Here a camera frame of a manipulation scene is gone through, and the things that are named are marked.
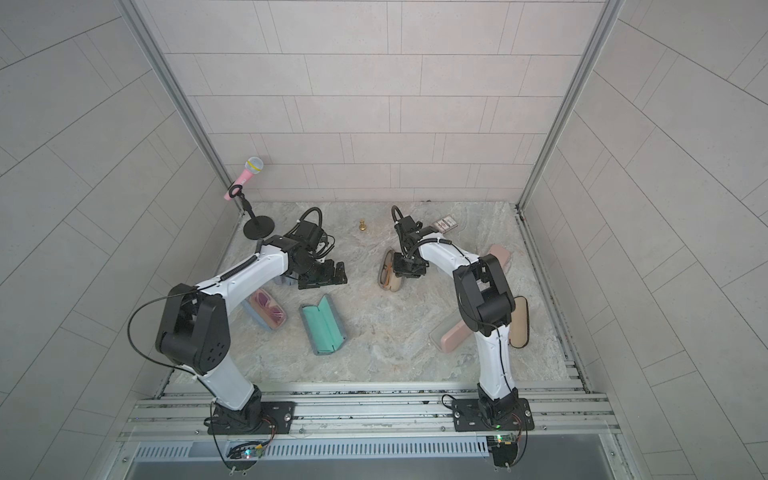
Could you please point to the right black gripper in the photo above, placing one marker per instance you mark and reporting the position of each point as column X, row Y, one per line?
column 399, row 267

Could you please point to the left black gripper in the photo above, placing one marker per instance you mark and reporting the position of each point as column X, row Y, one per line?
column 329, row 277

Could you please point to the beige glasses case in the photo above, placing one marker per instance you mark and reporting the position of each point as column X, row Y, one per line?
column 387, row 280

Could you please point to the tan blue glasses case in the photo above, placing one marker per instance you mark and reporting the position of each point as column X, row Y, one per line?
column 284, row 280

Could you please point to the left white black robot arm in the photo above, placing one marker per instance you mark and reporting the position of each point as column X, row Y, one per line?
column 194, row 332

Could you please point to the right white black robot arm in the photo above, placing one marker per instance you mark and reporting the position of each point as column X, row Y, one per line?
column 484, row 298

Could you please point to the blue case pink glasses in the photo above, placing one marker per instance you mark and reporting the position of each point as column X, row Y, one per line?
column 265, row 310

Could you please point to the pink grey open case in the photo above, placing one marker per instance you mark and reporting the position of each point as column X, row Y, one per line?
column 450, row 334

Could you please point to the teal open glasses case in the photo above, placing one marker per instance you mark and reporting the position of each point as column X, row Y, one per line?
column 323, row 326

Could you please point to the black tan open case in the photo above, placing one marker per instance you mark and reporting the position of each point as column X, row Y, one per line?
column 519, row 328

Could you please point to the black microphone stand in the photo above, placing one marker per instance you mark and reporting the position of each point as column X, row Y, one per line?
column 257, row 226

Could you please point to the small pink card box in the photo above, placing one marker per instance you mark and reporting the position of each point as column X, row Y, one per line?
column 445, row 224

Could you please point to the pink toy microphone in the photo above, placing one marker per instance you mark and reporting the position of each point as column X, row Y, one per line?
column 253, row 166

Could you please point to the right circuit board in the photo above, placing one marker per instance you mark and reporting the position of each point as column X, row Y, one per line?
column 503, row 450

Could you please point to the circuit board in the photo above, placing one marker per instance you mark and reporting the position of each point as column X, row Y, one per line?
column 503, row 450
column 247, row 451

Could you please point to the left circuit board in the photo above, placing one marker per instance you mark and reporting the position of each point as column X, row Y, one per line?
column 247, row 451

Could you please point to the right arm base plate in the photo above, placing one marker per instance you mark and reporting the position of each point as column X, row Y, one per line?
column 482, row 415

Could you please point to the aluminium rail frame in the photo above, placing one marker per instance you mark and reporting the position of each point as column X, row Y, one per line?
column 345, row 421

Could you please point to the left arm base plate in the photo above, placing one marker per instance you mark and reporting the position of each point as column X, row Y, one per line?
column 255, row 418

